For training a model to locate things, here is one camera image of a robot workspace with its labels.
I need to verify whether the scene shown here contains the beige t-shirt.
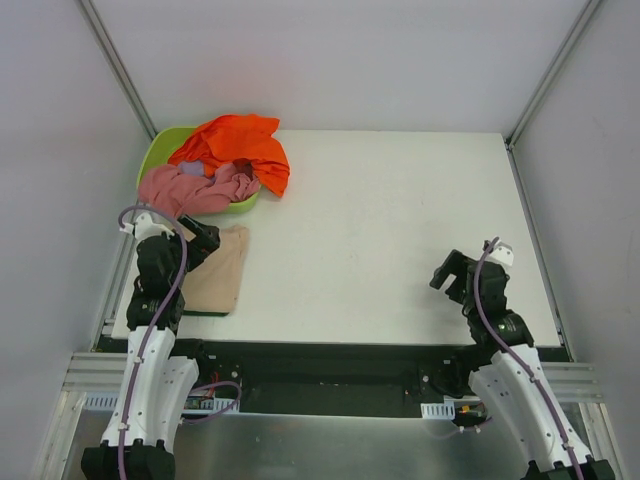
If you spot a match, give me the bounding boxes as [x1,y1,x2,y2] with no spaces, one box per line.
[181,225,250,314]

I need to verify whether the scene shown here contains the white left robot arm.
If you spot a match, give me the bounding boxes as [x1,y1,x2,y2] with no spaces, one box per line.
[81,209,220,479]

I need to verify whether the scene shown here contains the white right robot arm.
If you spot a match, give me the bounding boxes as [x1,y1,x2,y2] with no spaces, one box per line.
[430,240,616,479]

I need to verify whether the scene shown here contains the folded dark green t-shirt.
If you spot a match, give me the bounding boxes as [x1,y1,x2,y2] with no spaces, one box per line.
[183,310,230,318]

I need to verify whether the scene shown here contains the pink red t-shirt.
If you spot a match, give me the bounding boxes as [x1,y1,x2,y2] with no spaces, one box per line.
[138,163,261,218]

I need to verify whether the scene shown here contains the lavender t-shirt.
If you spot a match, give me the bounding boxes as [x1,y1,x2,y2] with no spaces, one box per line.
[178,160,206,177]

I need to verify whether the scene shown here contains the orange t-shirt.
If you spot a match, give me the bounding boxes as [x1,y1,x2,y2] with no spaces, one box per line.
[168,114,291,197]

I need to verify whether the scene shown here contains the lime green plastic basket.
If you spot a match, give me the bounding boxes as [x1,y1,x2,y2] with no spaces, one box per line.
[136,126,258,215]

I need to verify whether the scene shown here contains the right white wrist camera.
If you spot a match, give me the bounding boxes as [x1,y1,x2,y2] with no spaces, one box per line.
[486,240,515,268]

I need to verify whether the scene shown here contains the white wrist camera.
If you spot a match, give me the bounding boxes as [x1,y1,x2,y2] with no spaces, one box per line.
[486,240,515,268]
[120,213,174,242]

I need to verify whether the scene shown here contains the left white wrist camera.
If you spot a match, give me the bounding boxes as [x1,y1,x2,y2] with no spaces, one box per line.
[120,213,174,242]

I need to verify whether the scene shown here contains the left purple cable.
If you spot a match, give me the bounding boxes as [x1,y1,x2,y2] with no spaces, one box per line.
[117,204,242,480]

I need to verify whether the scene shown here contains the right aluminium table rail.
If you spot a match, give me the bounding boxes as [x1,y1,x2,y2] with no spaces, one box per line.
[504,141,575,361]

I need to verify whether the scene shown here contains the front aluminium cross rail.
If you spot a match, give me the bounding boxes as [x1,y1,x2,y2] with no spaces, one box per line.
[62,352,127,392]

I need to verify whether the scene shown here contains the right white cable duct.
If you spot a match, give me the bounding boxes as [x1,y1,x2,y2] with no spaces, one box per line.
[420,401,456,421]

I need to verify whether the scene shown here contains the white cable duct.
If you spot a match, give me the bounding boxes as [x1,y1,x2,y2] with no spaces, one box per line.
[84,392,240,416]
[420,401,456,421]

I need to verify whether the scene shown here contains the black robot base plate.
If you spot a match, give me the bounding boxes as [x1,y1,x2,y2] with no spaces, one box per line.
[171,339,472,418]

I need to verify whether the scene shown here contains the left white cable duct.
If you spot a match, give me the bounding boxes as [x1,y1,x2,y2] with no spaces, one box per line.
[84,392,240,416]

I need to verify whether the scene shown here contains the left aluminium frame post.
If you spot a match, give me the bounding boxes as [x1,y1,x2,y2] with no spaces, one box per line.
[75,0,158,140]

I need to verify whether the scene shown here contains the aluminium frame post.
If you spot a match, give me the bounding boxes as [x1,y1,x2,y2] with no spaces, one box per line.
[75,0,158,140]
[505,0,607,151]

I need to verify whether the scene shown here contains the right aluminium frame post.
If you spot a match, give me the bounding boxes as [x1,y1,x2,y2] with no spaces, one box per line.
[505,0,607,151]

